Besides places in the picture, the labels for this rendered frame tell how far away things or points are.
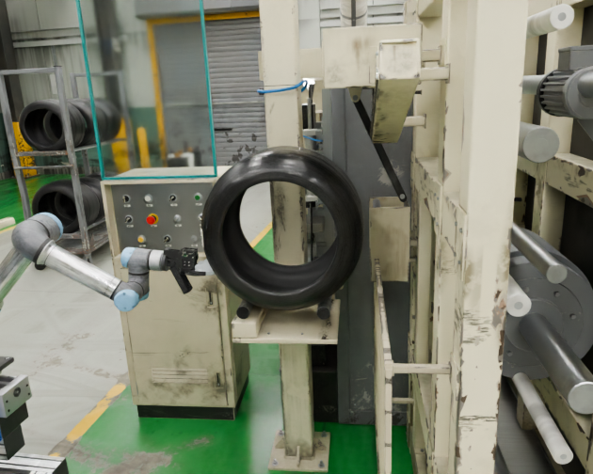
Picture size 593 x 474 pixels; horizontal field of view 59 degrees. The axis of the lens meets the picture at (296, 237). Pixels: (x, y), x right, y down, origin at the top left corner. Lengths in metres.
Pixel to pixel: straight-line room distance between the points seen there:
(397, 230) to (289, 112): 0.61
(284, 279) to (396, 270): 0.43
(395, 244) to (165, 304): 1.20
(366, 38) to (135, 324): 1.88
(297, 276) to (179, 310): 0.80
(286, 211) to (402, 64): 0.96
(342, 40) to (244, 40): 9.73
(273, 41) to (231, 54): 9.13
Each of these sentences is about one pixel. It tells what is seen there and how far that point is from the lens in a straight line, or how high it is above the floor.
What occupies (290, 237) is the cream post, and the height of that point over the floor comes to 1.07.
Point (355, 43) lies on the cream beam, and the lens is 1.39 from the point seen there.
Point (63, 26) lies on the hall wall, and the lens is 12.82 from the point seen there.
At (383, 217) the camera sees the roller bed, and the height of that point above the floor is 1.16.
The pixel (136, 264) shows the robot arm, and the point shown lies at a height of 1.05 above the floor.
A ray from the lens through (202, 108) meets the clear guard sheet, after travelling 2.40.
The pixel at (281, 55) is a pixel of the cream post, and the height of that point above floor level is 1.76.
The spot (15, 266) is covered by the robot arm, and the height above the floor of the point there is 1.07.
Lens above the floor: 1.64
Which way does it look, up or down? 16 degrees down
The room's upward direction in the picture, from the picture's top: 3 degrees counter-clockwise
